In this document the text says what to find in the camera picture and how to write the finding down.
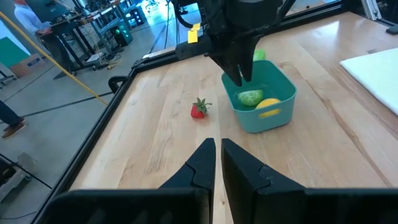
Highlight green toy cabbage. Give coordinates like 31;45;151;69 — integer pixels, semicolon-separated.
238;89;264;107

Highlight black diagonal strut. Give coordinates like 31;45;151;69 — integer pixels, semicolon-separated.
273;0;296;26

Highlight computer tower green lights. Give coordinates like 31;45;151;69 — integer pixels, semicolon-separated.
111;23;134;47

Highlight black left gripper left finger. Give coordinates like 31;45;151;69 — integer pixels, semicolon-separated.
40;138;217;224

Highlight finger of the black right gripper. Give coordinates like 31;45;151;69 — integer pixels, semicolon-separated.
241;34;265;82
208;42;243;87

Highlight yellow tag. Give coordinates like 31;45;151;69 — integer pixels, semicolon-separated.
187;22;202;44

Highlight black floor cable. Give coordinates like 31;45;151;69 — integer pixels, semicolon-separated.
18;91;114;121

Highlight teal plastic bin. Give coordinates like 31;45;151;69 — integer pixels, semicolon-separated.
221;60;298;134

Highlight bright green toy produce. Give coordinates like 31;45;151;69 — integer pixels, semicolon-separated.
253;49;267;62

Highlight black clamp handle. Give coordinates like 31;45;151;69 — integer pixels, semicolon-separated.
108;75;129;94

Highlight red toy strawberry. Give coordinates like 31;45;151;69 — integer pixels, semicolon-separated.
190;97;213;119

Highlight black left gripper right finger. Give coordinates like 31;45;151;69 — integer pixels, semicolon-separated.
221;139;398;224

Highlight black table frame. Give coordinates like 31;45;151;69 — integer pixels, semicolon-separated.
30;0;398;224

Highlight silver aluminium extrusion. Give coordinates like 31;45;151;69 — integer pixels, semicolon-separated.
360;0;383;21

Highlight yellow toy lemon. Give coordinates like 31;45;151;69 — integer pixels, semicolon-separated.
255;98;282;119

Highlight cardboard box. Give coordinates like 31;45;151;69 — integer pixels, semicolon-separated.
9;53;47;78

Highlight background workbench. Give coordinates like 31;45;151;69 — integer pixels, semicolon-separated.
37;0;147;80

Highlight white folded cloth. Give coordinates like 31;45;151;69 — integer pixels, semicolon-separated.
339;47;398;116

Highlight person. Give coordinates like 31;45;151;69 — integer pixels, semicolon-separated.
0;99;27;140
14;0;77;75

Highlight long yellow cable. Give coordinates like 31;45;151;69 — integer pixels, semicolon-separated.
0;11;108;106

